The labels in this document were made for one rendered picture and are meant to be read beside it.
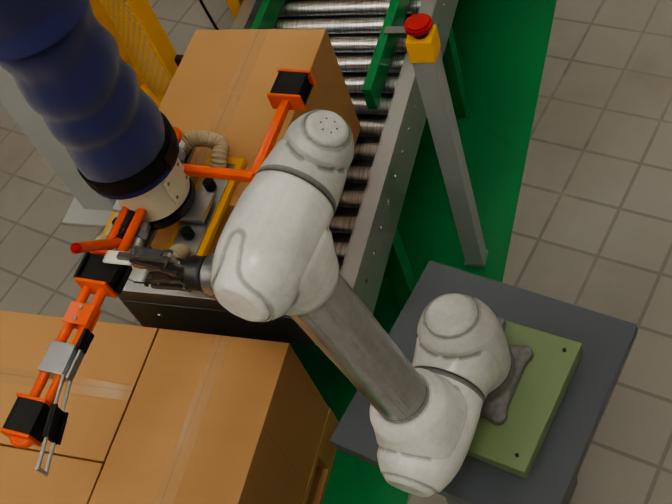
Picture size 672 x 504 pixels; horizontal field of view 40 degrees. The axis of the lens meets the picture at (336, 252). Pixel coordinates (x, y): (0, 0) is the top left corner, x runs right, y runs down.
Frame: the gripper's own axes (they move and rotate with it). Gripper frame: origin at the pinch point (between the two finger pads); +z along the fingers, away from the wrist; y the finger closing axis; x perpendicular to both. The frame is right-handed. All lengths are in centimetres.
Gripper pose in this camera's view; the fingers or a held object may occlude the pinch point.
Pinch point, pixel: (124, 266)
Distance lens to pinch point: 207.0
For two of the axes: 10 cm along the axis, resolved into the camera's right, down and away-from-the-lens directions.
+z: -9.4, -0.8, 3.4
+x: 2.5, -8.3, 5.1
